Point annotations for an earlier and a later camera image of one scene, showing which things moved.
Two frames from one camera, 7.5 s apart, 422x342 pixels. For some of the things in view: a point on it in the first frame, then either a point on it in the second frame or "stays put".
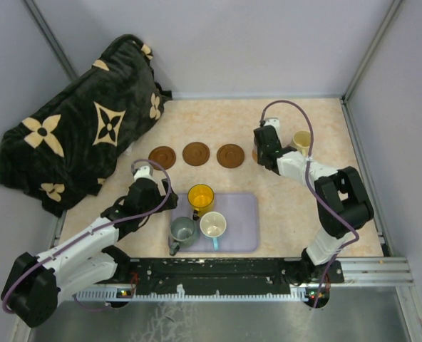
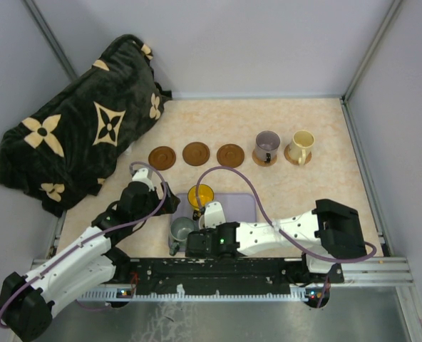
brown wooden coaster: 196,153 stays put
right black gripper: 259,157 → 206,230
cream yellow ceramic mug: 301,140 stays put
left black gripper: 171,203 stays put
